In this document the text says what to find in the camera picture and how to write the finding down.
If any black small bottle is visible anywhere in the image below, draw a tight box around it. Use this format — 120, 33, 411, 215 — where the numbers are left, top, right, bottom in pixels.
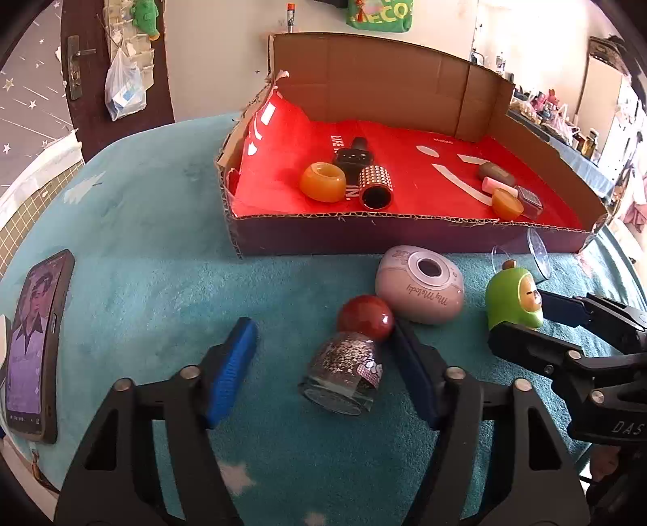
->
332, 136, 373, 174

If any clear plastic dish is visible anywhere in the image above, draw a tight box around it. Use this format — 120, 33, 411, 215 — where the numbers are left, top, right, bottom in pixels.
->
491, 227, 553, 284

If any clear hanging pocket organizer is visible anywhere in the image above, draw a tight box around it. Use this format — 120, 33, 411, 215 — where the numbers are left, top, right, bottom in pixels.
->
104, 0, 159, 97

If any green plush toy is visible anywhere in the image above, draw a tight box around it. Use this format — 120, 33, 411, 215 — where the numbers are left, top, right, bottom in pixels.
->
130, 0, 161, 41

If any cardboard box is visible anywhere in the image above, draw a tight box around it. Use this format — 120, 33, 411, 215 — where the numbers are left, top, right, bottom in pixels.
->
215, 31, 609, 260

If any glitter nail polish bottle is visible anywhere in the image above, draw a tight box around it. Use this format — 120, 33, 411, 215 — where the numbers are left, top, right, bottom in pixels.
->
298, 295, 395, 416

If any teal fleece blanket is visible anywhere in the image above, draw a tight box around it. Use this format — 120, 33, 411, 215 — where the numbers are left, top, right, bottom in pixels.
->
0, 114, 647, 526

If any cluttered shelf of trinkets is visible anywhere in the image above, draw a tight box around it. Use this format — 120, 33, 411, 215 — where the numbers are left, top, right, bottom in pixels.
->
508, 83, 607, 163

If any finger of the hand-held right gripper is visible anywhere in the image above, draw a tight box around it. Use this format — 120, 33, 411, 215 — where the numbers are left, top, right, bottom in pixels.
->
488, 321, 610, 391
541, 291, 647, 355

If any green hooded capybara toy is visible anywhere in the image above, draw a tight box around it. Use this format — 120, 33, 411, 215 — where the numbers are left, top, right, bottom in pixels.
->
485, 259, 546, 333

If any metal door handle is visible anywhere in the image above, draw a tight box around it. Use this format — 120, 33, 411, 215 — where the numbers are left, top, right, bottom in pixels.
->
67, 35, 97, 101

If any pink cloth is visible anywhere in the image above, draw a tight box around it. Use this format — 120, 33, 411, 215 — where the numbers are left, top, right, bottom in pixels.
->
621, 174, 647, 238

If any pink nail polish bottle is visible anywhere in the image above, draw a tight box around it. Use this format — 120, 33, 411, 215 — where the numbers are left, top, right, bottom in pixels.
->
481, 176, 545, 221

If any green tote bag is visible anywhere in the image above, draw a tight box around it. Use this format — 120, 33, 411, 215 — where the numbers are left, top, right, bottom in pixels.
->
346, 0, 415, 32

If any white cabinet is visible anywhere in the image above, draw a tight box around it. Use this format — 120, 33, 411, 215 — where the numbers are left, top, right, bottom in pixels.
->
586, 35, 647, 170

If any pink oval case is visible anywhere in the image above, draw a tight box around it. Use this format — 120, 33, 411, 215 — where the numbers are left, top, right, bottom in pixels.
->
375, 245, 466, 325

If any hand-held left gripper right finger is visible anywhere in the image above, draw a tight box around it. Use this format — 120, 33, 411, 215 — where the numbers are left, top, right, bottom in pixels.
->
393, 318, 592, 526

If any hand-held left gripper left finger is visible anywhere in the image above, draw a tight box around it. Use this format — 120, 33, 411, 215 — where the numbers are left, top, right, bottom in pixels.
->
53, 317, 260, 526

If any amber round jar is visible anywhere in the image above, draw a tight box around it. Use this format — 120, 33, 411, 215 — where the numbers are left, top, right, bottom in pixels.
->
299, 162, 347, 204

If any person's right hand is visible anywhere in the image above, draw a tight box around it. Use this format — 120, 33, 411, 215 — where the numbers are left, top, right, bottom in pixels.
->
589, 448, 620, 482

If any brown rounded case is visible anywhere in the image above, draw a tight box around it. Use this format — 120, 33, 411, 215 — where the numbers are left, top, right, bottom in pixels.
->
478, 162, 517, 188

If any dark wooden door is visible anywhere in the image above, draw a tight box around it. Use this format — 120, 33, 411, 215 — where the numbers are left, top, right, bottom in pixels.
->
59, 0, 175, 151

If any red plastic liner bag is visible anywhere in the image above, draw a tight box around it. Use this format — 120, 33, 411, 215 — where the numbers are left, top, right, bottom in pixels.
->
233, 86, 592, 233

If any gold studded cylinder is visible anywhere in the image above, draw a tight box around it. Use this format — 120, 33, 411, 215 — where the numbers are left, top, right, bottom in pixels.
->
358, 165, 394, 210

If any dark smartphone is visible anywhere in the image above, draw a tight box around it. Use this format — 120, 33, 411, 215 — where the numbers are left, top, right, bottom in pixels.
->
5, 249, 76, 446

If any translucent plastic bag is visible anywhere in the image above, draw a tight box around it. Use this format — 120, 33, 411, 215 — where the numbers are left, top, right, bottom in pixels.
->
104, 51, 148, 122

